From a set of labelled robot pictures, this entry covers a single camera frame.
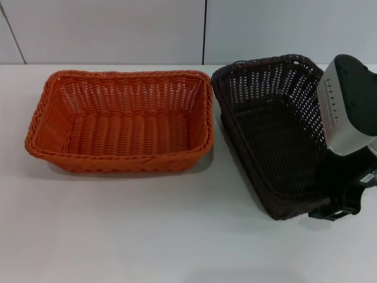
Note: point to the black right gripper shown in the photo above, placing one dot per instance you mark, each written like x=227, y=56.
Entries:
x=347, y=182

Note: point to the dark brown woven basket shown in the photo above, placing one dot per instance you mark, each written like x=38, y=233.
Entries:
x=265, y=132

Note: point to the orange woven plastic basket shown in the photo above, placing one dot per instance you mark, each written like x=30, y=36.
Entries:
x=126, y=132

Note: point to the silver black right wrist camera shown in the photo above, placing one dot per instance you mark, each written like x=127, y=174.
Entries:
x=347, y=88

